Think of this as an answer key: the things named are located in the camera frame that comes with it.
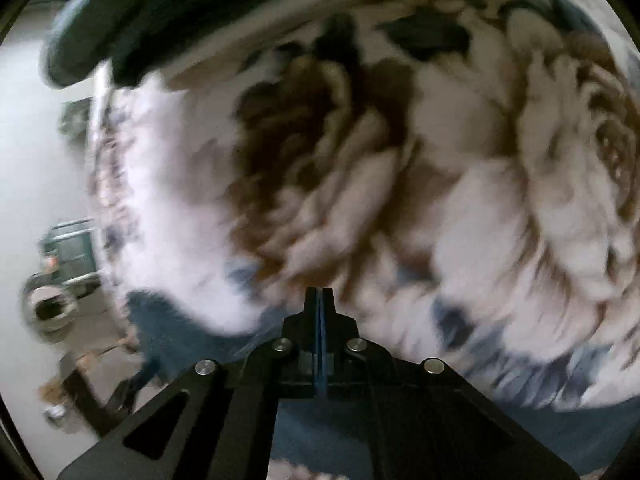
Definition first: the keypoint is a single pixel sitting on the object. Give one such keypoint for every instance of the dark metal crate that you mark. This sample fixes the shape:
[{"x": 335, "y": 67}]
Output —
[{"x": 72, "y": 255}]

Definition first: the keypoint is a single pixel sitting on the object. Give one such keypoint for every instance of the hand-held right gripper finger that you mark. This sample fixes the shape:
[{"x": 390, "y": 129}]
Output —
[
  {"x": 314, "y": 310},
  {"x": 326, "y": 310}
]

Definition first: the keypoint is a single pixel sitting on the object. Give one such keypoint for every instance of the floral printed blanket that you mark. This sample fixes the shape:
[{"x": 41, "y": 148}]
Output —
[{"x": 380, "y": 175}]

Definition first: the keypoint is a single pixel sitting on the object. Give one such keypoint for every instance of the black metal frame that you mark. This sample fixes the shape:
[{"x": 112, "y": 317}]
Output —
[{"x": 90, "y": 400}]

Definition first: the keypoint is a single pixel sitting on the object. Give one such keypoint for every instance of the dark green pants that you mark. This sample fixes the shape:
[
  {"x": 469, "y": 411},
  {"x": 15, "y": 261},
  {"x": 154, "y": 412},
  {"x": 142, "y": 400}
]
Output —
[{"x": 165, "y": 15}]

